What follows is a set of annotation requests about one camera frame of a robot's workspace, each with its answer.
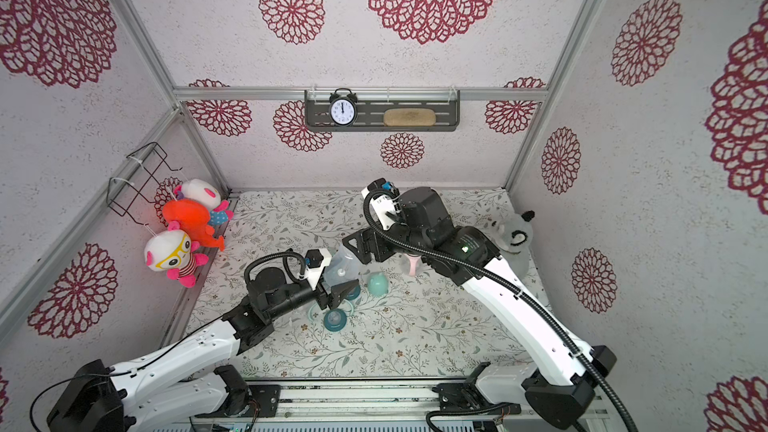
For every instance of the black alarm clock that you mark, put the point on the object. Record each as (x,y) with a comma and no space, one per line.
(343,107)

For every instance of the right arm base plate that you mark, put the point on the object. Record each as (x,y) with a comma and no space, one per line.
(465,399)

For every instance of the grey raccoon plush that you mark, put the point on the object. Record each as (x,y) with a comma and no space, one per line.
(513,237)

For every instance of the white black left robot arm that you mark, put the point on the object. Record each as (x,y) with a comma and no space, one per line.
(194,375)

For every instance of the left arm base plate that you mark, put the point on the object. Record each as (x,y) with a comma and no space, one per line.
(262,402)

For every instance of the white pink plush top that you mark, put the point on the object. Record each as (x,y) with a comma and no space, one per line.
(203,193)

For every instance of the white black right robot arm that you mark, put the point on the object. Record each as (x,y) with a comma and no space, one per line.
(565,373)

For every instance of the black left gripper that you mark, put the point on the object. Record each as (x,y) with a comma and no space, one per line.
(333,297)

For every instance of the grey wall shelf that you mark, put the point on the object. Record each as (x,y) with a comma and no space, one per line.
(370,112)

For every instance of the white plush yellow glasses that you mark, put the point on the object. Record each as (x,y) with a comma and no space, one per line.
(174,252)

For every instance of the orange red plush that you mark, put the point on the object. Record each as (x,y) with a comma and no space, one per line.
(192,218)

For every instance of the clear bottle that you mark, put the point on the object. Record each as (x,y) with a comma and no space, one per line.
(344,267)

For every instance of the mint bear cap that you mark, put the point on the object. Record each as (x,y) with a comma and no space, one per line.
(378,285)

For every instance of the black wire basket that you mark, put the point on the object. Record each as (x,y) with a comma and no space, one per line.
(143,184)

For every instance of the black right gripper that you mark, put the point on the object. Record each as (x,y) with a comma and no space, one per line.
(361,244)

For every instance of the floral table mat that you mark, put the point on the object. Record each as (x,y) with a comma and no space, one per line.
(424,327)

